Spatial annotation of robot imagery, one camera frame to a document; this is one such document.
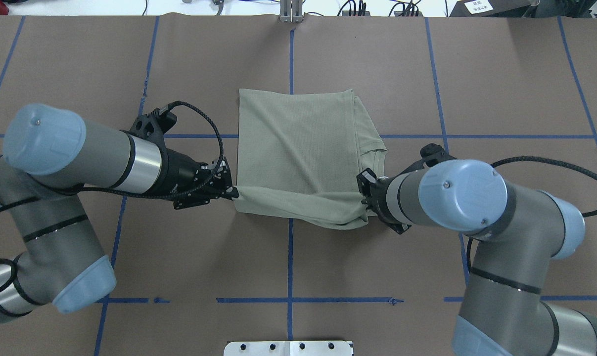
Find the aluminium frame post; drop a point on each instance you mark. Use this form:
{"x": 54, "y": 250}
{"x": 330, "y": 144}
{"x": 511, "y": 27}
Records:
{"x": 291, "y": 11}

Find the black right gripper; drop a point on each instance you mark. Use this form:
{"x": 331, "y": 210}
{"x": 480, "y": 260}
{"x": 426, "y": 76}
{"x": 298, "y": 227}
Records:
{"x": 379, "y": 195}

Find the olive green long-sleeve shirt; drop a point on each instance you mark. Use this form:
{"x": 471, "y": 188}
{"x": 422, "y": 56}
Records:
{"x": 299, "y": 156}

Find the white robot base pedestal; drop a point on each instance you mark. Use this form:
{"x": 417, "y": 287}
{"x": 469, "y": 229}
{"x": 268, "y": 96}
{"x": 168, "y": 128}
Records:
{"x": 290, "y": 348}

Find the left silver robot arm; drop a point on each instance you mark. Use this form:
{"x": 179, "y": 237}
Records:
{"x": 49, "y": 156}

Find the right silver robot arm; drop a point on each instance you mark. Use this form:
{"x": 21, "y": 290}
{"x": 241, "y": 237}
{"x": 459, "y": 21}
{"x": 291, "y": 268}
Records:
{"x": 519, "y": 232}

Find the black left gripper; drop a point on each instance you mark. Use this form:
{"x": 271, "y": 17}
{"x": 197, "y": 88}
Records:
{"x": 181, "y": 170}

